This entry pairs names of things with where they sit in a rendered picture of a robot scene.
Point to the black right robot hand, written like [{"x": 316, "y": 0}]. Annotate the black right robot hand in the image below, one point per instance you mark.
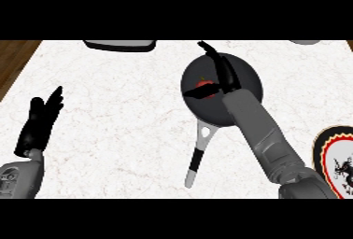
[{"x": 224, "y": 73}]

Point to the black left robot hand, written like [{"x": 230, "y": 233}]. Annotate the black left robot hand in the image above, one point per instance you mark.
[{"x": 38, "y": 124}]

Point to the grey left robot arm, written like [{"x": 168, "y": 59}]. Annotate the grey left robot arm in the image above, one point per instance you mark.
[{"x": 20, "y": 179}]

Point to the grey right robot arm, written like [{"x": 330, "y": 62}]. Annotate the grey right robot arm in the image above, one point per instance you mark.
[{"x": 270, "y": 146}]

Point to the red bell pepper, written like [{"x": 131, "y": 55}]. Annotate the red bell pepper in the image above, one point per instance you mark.
[{"x": 203, "y": 84}]

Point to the dark grey frying pan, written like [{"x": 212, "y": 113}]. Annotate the dark grey frying pan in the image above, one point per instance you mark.
[{"x": 215, "y": 102}]

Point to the patterned white plate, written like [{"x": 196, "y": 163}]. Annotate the patterned white plate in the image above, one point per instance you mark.
[{"x": 335, "y": 160}]

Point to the pale grey round object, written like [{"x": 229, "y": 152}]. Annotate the pale grey round object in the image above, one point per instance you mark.
[{"x": 304, "y": 42}]

